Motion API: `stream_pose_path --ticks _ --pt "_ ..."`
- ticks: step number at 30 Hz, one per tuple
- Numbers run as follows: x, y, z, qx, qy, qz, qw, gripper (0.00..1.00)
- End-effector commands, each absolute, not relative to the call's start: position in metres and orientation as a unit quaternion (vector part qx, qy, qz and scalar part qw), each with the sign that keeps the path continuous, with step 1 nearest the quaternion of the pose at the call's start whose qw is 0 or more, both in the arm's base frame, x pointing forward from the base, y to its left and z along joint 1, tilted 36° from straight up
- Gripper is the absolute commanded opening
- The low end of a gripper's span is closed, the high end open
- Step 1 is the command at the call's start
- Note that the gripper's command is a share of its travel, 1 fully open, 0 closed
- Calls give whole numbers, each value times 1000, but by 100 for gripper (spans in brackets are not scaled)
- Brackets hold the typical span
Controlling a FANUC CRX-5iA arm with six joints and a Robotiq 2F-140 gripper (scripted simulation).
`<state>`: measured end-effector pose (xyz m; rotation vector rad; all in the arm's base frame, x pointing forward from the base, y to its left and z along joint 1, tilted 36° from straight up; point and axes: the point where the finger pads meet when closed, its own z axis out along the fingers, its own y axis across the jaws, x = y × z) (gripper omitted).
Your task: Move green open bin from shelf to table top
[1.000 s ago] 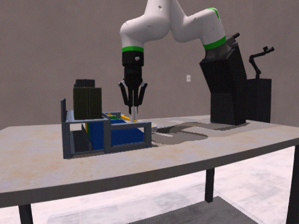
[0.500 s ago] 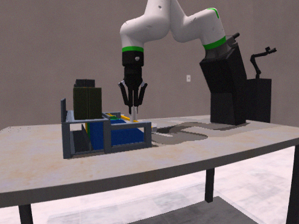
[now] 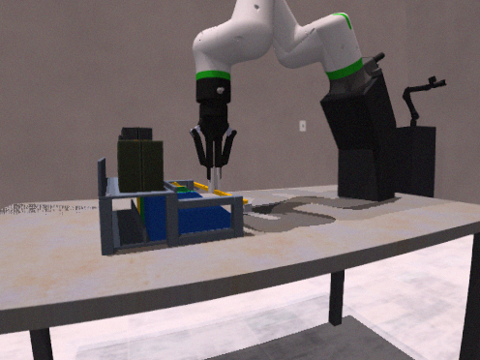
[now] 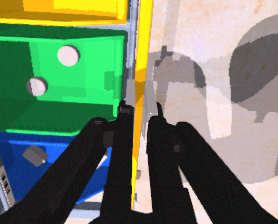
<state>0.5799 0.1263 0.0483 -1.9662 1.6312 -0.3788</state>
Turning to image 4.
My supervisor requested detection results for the grey metal shelf frame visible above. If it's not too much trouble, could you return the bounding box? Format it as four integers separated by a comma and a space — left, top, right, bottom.
0, 0, 138, 219

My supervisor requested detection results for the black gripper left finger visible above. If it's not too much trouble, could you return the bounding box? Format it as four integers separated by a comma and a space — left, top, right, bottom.
0, 79, 136, 224

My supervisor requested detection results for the yellow bar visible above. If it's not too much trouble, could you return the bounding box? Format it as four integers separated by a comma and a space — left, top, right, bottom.
132, 0, 153, 209

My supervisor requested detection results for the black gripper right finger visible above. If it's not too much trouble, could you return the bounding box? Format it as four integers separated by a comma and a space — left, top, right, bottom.
143, 80, 278, 224

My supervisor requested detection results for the blue open bin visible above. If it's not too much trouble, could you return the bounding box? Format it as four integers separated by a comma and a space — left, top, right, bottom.
0, 132, 112, 204

